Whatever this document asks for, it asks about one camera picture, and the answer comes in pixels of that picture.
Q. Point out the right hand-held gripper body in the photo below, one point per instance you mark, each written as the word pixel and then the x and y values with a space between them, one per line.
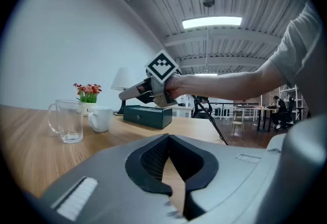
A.
pixel 162 67

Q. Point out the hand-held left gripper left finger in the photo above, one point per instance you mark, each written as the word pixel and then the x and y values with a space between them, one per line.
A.
pixel 150 161

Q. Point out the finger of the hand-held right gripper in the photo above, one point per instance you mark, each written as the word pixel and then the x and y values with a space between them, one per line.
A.
pixel 146 103
pixel 132 93

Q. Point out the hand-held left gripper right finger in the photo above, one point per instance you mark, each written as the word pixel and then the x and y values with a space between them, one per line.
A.
pixel 196 167

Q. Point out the white cup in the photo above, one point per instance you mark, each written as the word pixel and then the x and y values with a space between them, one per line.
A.
pixel 102 119

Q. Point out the clear glass mug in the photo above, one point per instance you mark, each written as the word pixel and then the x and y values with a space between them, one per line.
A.
pixel 71 138

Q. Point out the person's right forearm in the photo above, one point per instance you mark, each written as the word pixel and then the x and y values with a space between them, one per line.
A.
pixel 230 85

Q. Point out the person's right hand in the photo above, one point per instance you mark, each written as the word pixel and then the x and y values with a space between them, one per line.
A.
pixel 177 86

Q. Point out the dark green box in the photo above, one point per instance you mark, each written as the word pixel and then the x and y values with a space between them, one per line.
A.
pixel 148 117

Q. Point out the red flowers in white pot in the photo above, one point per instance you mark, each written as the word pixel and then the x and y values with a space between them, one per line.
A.
pixel 88 93

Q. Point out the wooden stool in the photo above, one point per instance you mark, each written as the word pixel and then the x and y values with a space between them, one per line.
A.
pixel 237 123

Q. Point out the ceiling light panel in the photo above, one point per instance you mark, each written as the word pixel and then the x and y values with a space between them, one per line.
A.
pixel 212 22

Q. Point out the round ceiling fixture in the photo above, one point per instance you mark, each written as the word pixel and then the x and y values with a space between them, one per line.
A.
pixel 208 1

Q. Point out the white background table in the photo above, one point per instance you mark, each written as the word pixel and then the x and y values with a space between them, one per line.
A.
pixel 265 108

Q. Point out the white shelf rack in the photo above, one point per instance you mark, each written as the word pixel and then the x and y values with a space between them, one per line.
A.
pixel 291 93

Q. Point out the grey t-shirt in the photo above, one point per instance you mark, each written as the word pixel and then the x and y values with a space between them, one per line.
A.
pixel 299 47

